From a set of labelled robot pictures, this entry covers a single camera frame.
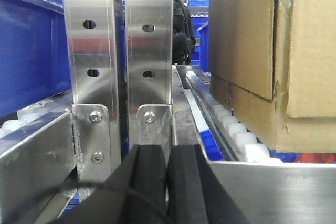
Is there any stainless steel shelf frame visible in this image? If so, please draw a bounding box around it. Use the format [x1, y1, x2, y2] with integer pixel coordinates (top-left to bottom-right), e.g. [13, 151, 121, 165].
[1, 0, 335, 223]

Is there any black cable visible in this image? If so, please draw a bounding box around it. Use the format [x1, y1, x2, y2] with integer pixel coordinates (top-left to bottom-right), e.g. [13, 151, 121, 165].
[0, 179, 174, 224]

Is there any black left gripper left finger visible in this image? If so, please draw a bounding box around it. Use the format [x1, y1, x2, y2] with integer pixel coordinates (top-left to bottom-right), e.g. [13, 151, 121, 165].
[54, 145, 168, 223]

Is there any white roller track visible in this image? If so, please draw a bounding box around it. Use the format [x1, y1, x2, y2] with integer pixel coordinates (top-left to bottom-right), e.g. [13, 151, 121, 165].
[203, 94, 282, 164]

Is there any blue plastic bins background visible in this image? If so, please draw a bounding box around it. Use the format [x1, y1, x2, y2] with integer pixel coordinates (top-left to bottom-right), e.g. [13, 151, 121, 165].
[181, 0, 209, 65]

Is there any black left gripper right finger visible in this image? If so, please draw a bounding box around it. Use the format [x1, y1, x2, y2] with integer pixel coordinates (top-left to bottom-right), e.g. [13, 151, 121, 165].
[167, 145, 249, 223]

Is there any person in black clothes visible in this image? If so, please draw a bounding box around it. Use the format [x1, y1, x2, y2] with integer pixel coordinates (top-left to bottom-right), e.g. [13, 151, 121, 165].
[172, 0, 196, 65]

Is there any blue plastic bin left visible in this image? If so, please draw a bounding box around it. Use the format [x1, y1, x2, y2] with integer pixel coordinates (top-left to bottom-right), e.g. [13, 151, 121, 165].
[1, 0, 71, 116]

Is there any brown cardboard carton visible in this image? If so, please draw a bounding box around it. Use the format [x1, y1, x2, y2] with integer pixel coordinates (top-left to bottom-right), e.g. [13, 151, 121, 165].
[209, 0, 335, 153]

